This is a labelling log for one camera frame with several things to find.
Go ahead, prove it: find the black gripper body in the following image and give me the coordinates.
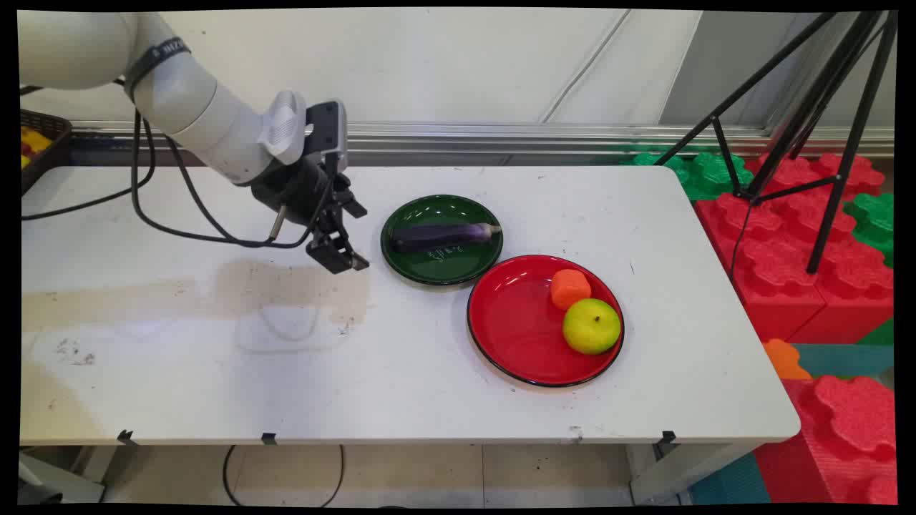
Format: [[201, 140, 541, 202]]
[[250, 156, 353, 231]]

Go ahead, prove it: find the orange toy carrot piece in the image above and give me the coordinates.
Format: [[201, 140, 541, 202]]
[[550, 268, 593, 310]]

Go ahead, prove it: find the dark wicker basket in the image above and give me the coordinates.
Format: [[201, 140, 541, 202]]
[[20, 109, 73, 195]]

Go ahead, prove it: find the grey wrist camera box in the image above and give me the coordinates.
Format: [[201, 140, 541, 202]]
[[305, 100, 349, 172]]

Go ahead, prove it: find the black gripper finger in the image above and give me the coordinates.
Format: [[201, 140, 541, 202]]
[[335, 192, 369, 220], [306, 215, 370, 275]]

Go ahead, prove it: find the yellow-green toy apple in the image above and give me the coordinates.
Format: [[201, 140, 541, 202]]
[[562, 298, 622, 355]]

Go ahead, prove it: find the purple toy eggplant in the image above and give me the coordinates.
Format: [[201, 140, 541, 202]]
[[391, 222, 502, 252]]

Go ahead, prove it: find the black camera tripod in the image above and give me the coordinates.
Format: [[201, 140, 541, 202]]
[[653, 10, 898, 275]]

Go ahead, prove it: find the yellow toy in basket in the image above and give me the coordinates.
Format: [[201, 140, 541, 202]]
[[20, 126, 54, 170]]

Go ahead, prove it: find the red foam block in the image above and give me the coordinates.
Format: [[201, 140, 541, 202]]
[[693, 152, 895, 345]]

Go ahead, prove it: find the green foam block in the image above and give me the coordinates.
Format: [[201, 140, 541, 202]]
[[621, 149, 755, 201]]

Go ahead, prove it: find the orange foam block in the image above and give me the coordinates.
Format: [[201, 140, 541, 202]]
[[761, 338, 814, 381]]

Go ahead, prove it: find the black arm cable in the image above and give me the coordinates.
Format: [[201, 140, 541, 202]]
[[20, 79, 337, 250]]

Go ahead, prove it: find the dark green plate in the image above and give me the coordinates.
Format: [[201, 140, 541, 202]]
[[380, 194, 504, 287]]

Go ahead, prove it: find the red plate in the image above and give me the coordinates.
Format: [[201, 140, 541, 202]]
[[467, 254, 625, 388]]

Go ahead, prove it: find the black floor cable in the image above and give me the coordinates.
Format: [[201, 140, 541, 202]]
[[222, 443, 346, 507]]

